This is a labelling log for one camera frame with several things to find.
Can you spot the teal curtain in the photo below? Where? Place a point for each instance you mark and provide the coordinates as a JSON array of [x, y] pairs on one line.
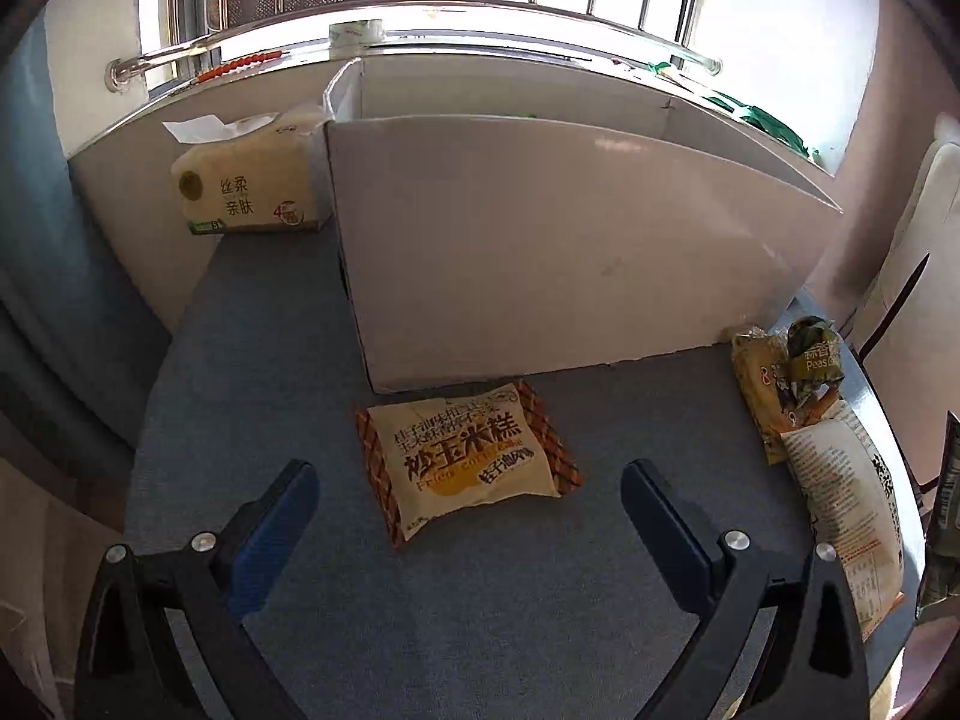
[[45, 240]]

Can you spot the white red snack packet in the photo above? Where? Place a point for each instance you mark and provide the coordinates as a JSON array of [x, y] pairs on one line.
[[847, 510]]

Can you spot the stone window sill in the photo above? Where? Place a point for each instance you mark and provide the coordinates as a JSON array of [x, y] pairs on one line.
[[225, 101]]

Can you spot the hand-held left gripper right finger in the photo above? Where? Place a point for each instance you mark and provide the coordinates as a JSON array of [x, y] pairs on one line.
[[667, 540]]

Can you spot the yellow snack packet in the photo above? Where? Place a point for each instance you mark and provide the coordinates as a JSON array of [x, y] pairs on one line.
[[754, 390]]

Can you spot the steel window guard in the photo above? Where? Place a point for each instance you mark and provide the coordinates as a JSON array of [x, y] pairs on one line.
[[187, 49]]

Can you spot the cream corn cake packet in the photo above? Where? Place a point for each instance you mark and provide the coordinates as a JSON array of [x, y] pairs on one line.
[[465, 457]]

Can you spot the white cardboard box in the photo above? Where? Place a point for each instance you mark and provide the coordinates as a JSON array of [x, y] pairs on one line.
[[562, 255]]

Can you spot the clear tape roll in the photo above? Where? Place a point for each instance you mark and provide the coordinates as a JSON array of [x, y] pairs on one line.
[[356, 30]]

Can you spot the green peas packet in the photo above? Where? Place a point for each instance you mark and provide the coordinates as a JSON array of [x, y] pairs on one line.
[[814, 364]]

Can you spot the green cloth on sill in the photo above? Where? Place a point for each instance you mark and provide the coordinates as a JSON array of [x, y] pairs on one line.
[[765, 120]]

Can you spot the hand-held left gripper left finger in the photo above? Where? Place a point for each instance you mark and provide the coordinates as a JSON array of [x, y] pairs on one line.
[[274, 540]]

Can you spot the tissue pack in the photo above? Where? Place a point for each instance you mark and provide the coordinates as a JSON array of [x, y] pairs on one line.
[[247, 195]]

